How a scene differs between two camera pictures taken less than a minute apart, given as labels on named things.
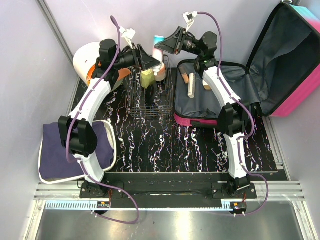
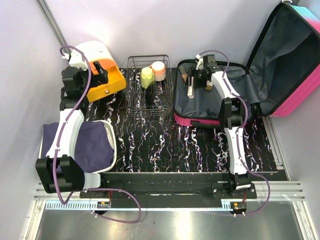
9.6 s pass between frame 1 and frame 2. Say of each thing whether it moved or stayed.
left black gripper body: moved
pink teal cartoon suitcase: stayed
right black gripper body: moved
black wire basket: stayed
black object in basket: stayed
